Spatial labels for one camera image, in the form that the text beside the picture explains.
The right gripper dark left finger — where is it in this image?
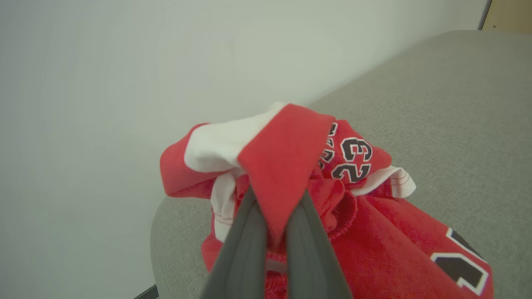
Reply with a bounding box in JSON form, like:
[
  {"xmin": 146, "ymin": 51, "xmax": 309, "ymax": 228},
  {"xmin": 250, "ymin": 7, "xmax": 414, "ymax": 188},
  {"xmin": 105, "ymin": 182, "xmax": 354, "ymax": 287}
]
[{"xmin": 200, "ymin": 187, "xmax": 269, "ymax": 299}]

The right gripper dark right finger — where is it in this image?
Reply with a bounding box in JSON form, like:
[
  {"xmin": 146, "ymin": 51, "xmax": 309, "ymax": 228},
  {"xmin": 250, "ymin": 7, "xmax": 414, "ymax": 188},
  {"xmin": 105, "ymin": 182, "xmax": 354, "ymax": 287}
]
[{"xmin": 286, "ymin": 190, "xmax": 354, "ymax": 299}]

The red jersey with striped sleeves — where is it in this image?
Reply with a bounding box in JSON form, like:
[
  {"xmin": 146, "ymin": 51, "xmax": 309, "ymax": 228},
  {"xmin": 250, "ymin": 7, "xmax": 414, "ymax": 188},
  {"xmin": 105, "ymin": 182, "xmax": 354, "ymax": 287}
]
[{"xmin": 202, "ymin": 193, "xmax": 495, "ymax": 299}]

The red and white garment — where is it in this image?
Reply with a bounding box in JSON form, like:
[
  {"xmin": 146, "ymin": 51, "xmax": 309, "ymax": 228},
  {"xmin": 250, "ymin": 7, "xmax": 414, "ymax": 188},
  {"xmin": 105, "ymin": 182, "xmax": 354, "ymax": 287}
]
[{"xmin": 160, "ymin": 102, "xmax": 417, "ymax": 254}]

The grey fabric sofa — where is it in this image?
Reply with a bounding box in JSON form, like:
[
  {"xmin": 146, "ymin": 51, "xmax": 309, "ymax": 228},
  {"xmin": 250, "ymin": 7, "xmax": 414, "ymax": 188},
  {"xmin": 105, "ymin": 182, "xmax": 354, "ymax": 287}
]
[{"xmin": 150, "ymin": 30, "xmax": 532, "ymax": 299}]

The black baseboard strip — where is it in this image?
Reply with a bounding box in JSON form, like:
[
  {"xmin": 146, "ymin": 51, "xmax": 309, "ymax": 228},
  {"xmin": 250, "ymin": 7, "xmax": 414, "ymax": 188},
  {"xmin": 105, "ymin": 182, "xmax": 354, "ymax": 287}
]
[{"xmin": 133, "ymin": 284, "xmax": 159, "ymax": 299}]

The beige wooden panel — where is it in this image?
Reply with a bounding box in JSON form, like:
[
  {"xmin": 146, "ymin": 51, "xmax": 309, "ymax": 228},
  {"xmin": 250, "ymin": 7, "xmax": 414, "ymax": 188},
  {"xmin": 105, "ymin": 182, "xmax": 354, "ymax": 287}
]
[{"xmin": 478, "ymin": 0, "xmax": 532, "ymax": 35}]

